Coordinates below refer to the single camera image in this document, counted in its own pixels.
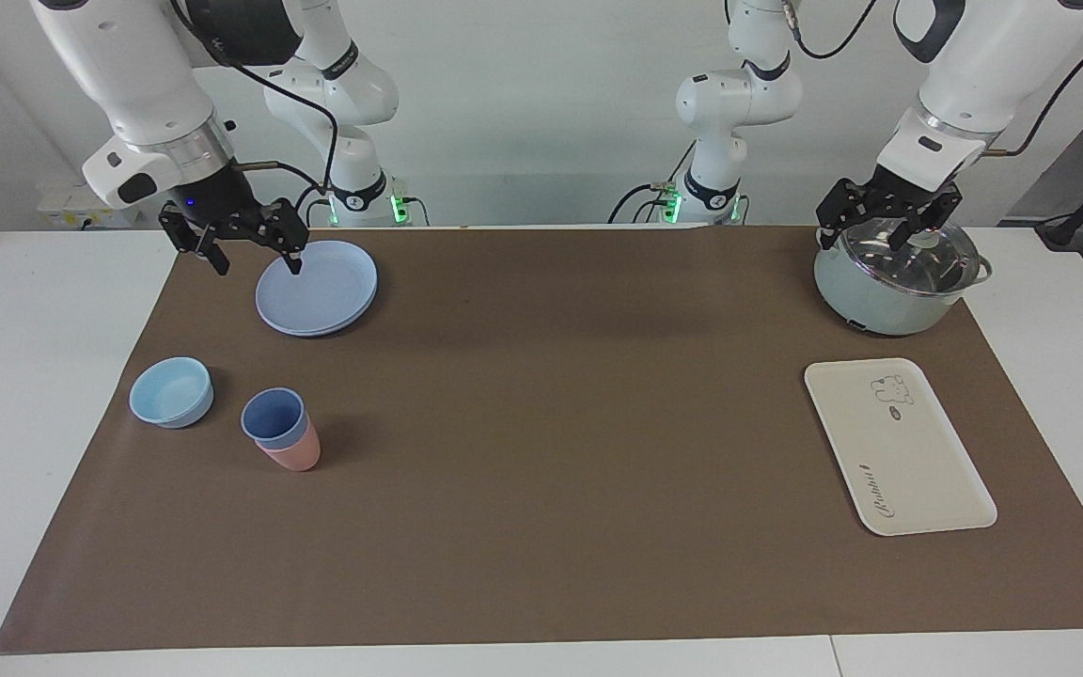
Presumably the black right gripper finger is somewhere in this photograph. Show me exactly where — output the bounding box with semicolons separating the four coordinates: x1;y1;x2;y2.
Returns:
159;204;230;276
255;197;309;276

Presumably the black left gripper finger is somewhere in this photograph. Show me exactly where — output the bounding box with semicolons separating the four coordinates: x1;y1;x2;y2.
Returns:
887;183;963;253
816;179;871;250

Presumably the blue ribbed cup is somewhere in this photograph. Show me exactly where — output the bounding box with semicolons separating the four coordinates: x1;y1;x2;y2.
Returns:
241;387;310;449

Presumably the pink cup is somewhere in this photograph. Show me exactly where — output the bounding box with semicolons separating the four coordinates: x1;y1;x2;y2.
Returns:
255;420;322;472

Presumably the cream rectangular tray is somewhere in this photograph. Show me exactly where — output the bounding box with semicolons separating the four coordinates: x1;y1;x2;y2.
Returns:
804;357;998;537

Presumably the glass pot lid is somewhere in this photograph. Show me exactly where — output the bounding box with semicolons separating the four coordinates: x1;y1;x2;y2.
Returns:
840;199;981;297

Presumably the blue round plate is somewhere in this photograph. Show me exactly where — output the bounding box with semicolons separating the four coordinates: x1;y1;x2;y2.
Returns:
255;241;379;338

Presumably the pale green cooking pot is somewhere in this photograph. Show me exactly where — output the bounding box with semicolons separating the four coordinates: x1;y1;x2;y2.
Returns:
813;221;994;337

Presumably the white power strip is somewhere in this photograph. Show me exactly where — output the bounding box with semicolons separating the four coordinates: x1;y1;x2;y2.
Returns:
37;181;140;229

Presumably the light blue bowl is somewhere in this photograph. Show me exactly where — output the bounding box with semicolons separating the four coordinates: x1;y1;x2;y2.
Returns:
129;356;215;429

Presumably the brown table mat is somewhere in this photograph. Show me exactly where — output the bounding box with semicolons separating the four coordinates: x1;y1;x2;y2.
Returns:
0;226;1083;653

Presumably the black base cable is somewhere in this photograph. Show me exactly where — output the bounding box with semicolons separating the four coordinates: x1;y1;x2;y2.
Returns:
292;183;336;228
607;181;693;225

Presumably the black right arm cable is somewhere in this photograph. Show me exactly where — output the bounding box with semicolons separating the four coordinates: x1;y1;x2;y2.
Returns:
170;0;340;222

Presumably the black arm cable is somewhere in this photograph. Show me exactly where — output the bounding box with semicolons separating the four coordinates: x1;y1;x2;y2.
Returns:
781;0;1083;159
170;0;340;222

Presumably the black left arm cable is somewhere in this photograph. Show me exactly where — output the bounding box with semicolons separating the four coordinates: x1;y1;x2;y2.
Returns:
781;0;1083;159

